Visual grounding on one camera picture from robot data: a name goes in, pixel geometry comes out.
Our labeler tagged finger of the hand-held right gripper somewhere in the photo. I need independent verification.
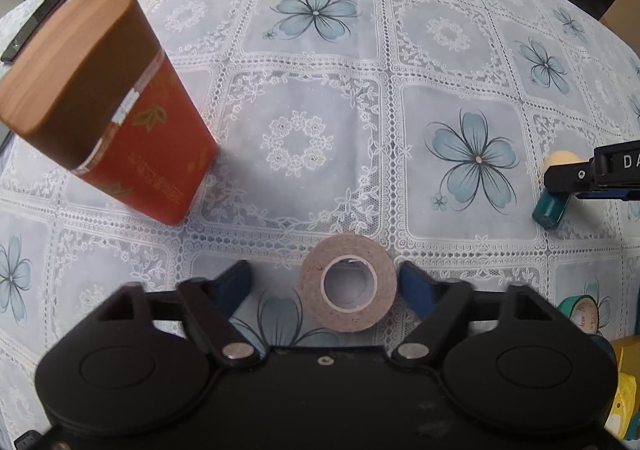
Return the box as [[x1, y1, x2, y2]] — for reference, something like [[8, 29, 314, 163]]
[[544, 155, 598, 196]]

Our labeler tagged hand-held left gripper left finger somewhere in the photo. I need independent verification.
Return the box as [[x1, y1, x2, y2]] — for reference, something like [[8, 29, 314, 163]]
[[80, 261, 262, 367]]

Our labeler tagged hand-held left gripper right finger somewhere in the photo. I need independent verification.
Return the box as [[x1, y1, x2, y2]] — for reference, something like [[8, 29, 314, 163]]
[[390, 261, 571, 367]]

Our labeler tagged cream and teal toy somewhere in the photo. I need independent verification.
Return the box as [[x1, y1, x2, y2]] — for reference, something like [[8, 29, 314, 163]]
[[532, 150, 587, 232]]

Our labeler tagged beige tape roll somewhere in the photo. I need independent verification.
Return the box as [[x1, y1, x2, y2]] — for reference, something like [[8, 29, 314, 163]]
[[296, 233, 399, 334]]

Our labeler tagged green patterned tape roll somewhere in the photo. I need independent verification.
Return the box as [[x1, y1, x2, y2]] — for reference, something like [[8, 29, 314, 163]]
[[556, 294, 602, 337]]

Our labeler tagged brown cardboard box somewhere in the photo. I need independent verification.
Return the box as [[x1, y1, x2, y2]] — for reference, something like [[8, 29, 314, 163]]
[[599, 0, 640, 28]]

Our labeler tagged yellow plush toy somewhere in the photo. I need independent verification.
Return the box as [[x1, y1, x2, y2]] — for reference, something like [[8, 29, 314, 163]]
[[600, 334, 640, 442]]

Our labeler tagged red tin with brown lid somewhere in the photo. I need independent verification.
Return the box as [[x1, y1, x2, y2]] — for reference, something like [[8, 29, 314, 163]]
[[0, 0, 220, 226]]

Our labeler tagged black smartphone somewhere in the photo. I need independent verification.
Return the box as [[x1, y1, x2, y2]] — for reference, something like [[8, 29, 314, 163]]
[[0, 0, 76, 64]]

